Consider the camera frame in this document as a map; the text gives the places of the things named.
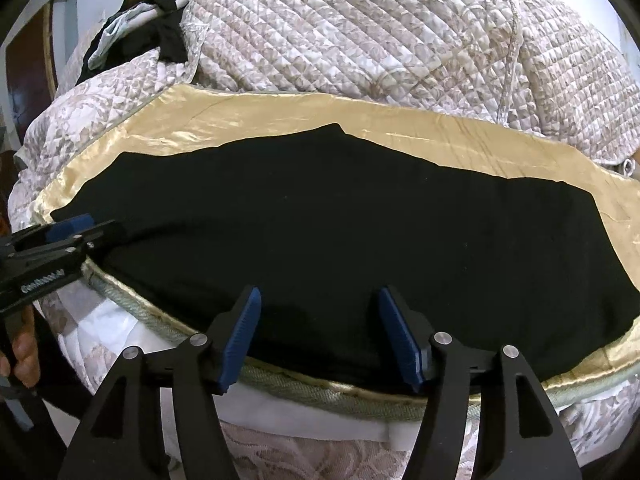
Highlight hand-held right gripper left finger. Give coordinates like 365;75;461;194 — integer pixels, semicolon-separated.
59;286;262;480

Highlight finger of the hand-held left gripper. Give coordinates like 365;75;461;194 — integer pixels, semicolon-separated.
14;220;127;272
0;213;97;259

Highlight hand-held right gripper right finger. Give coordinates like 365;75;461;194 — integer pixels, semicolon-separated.
377;286;584;480

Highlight black pants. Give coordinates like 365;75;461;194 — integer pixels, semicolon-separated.
50;122;640;397

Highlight person's left hand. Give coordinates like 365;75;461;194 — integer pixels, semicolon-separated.
0;331;42;392

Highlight white bed mattress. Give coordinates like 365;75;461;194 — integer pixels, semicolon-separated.
40;255;640;480

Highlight brown wooden door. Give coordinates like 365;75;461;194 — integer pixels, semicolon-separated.
4;4;57;128

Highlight cream satin bed sheet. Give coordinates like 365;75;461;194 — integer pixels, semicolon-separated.
30;83;640;397

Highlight white crumpled cloth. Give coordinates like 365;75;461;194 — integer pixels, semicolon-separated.
88;9;134;71

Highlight dark cloth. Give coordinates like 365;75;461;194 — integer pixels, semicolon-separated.
75;0;192;86

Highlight quilted floral blanket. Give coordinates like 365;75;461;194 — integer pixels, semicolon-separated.
7;0;640;243

